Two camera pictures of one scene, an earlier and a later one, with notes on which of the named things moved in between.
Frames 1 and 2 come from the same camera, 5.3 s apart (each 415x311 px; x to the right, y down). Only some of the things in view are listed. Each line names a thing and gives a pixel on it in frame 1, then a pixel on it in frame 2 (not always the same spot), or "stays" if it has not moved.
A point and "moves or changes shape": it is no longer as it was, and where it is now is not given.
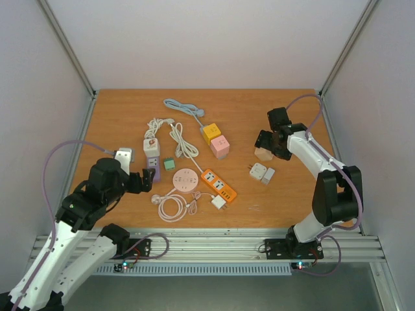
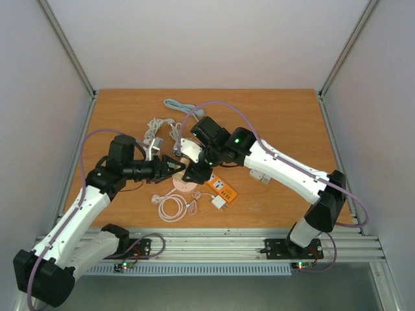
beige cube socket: (262, 154) moves or changes shape
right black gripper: (270, 141) -> (201, 170)
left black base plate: (138, 248) stays
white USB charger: (218, 202) stays
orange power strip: (218, 184) stays
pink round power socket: (185, 180) stays
